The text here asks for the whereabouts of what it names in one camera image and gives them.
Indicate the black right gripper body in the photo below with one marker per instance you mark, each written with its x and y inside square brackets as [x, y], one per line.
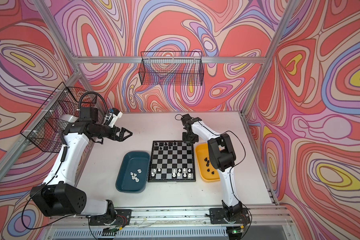
[189, 137]

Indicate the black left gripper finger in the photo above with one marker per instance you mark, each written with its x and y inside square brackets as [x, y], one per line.
[125, 132]
[122, 138]

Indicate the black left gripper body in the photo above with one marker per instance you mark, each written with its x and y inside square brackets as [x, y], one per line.
[105, 131]

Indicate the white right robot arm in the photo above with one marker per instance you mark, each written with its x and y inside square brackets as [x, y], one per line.
[222, 157]

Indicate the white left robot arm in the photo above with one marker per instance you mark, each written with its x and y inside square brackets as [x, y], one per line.
[58, 195]

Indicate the black white chess board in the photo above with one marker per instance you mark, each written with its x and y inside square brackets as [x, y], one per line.
[172, 161]

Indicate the silver tape roll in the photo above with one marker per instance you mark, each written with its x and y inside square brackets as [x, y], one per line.
[66, 118]

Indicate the teal plastic tray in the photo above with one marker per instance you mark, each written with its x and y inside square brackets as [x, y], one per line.
[133, 173]

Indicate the yellow plastic tray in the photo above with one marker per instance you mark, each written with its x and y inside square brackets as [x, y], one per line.
[208, 173]

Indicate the black wire basket left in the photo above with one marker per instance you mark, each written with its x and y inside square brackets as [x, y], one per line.
[44, 127]

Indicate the black wire basket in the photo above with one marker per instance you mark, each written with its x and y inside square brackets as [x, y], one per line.
[171, 68]
[44, 127]

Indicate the black wire basket back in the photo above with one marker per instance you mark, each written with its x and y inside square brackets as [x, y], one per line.
[171, 68]

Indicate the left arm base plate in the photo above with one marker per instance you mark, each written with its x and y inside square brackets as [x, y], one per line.
[120, 217]

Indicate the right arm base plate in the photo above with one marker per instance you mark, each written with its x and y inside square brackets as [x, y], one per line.
[221, 216]

